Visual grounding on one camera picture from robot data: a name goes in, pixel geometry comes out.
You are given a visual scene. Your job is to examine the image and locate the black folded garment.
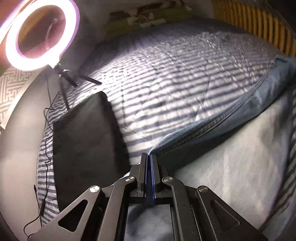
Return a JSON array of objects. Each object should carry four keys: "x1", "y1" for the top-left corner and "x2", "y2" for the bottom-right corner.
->
[{"x1": 53, "y1": 91, "x2": 131, "y2": 210}]

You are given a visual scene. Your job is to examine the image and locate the wooden slatted headboard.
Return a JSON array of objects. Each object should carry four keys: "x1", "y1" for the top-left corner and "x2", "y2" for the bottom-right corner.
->
[{"x1": 212, "y1": 1, "x2": 295, "y2": 57}]

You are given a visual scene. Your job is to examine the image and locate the blue striped bed quilt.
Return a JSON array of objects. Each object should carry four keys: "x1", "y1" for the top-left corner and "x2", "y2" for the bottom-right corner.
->
[{"x1": 37, "y1": 18, "x2": 287, "y2": 225}]

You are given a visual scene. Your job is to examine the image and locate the black power cable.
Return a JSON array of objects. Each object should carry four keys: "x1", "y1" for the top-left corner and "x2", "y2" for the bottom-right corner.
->
[{"x1": 23, "y1": 92, "x2": 56, "y2": 239}]

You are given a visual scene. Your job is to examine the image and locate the light blue denim jeans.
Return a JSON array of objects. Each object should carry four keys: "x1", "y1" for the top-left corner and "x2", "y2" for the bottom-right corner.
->
[{"x1": 125, "y1": 55, "x2": 296, "y2": 241}]

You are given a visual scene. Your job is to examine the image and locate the green patterned folded blanket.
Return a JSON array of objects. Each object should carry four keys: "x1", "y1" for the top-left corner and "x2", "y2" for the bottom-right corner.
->
[{"x1": 103, "y1": 1, "x2": 192, "y2": 39}]

